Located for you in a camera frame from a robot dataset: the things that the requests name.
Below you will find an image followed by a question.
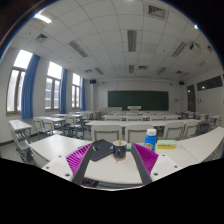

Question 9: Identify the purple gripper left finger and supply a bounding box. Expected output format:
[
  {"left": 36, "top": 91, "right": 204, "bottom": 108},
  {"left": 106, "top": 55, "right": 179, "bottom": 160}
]
[{"left": 66, "top": 144, "right": 93, "bottom": 185}]

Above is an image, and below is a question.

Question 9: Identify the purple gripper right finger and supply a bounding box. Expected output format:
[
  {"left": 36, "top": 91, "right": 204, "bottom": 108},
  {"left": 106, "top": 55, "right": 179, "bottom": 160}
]
[{"left": 131, "top": 143, "right": 158, "bottom": 185}]

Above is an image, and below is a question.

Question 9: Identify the blue plastic bottle white cap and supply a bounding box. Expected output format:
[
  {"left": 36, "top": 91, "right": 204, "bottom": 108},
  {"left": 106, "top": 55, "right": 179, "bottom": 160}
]
[{"left": 144, "top": 129, "right": 157, "bottom": 151}]

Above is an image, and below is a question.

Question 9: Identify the green yellow sponge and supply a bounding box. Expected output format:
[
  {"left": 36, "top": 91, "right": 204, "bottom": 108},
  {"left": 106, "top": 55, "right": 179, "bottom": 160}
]
[{"left": 156, "top": 140, "right": 177, "bottom": 149}]

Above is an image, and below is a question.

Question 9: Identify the white desk left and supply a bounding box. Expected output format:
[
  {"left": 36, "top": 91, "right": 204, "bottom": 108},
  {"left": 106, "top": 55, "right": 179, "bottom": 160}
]
[{"left": 30, "top": 135, "right": 89, "bottom": 167}]

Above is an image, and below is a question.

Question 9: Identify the white desk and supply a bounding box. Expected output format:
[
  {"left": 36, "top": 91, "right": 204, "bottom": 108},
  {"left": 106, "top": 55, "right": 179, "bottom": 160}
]
[
  {"left": 179, "top": 127, "right": 224, "bottom": 163},
  {"left": 30, "top": 135, "right": 89, "bottom": 167}
]

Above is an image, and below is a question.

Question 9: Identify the white chair front middle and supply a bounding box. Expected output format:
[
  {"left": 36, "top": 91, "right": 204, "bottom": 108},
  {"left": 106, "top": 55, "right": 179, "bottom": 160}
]
[{"left": 125, "top": 124, "right": 153, "bottom": 143}]

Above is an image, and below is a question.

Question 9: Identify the white chair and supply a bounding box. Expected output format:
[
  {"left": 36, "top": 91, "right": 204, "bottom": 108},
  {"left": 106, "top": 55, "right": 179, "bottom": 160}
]
[
  {"left": 125, "top": 124, "right": 153, "bottom": 143},
  {"left": 91, "top": 125, "right": 122, "bottom": 143},
  {"left": 163, "top": 122, "right": 185, "bottom": 140}
]

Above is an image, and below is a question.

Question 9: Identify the dark blue cup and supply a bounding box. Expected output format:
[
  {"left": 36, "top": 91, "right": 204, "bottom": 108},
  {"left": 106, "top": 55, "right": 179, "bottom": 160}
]
[{"left": 113, "top": 140, "right": 127, "bottom": 160}]

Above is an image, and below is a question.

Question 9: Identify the white chair front right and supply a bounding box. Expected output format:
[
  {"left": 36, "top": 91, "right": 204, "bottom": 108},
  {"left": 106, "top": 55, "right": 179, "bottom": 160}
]
[{"left": 163, "top": 122, "right": 185, "bottom": 140}]

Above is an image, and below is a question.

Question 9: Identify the white chair front left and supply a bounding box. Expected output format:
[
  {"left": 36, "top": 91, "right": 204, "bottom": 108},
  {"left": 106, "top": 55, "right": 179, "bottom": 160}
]
[{"left": 91, "top": 125, "right": 122, "bottom": 143}]

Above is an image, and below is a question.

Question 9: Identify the white lectern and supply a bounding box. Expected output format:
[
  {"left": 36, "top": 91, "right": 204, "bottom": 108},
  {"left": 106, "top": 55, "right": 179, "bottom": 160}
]
[{"left": 127, "top": 106, "right": 141, "bottom": 112}]

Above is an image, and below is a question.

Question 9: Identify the white desk right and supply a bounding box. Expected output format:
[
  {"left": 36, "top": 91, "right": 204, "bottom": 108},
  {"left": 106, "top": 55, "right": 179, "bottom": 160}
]
[{"left": 179, "top": 127, "right": 224, "bottom": 163}]

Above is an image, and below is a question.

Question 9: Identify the green chalkboard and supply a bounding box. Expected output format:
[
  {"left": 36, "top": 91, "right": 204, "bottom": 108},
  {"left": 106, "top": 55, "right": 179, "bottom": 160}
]
[{"left": 108, "top": 91, "right": 169, "bottom": 111}]

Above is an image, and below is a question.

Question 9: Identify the dark door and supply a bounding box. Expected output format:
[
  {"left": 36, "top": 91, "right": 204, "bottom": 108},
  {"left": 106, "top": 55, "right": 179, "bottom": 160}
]
[{"left": 187, "top": 85, "right": 196, "bottom": 112}]

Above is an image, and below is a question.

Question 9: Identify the blue curtain far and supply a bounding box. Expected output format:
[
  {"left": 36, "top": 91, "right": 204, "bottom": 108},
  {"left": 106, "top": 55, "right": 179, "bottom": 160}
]
[{"left": 81, "top": 78, "right": 86, "bottom": 111}]

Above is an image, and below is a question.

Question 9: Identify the blue curtain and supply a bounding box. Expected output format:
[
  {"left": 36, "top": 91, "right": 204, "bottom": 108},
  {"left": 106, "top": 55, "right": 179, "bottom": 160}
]
[
  {"left": 81, "top": 78, "right": 86, "bottom": 111},
  {"left": 21, "top": 55, "right": 40, "bottom": 119},
  {"left": 60, "top": 68, "right": 67, "bottom": 114}
]

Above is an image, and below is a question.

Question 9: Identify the blue curtain middle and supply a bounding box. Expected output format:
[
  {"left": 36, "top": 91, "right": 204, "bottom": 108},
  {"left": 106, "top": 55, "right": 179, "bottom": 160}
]
[{"left": 60, "top": 68, "right": 67, "bottom": 114}]

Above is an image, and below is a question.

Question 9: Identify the blue curtain near left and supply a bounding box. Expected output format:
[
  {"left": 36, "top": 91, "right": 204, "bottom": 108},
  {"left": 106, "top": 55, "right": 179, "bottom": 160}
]
[{"left": 21, "top": 55, "right": 40, "bottom": 119}]

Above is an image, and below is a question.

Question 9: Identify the ceiling projector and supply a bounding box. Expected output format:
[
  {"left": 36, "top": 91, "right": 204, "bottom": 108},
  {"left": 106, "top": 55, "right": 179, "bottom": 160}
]
[{"left": 189, "top": 43, "right": 201, "bottom": 51}]

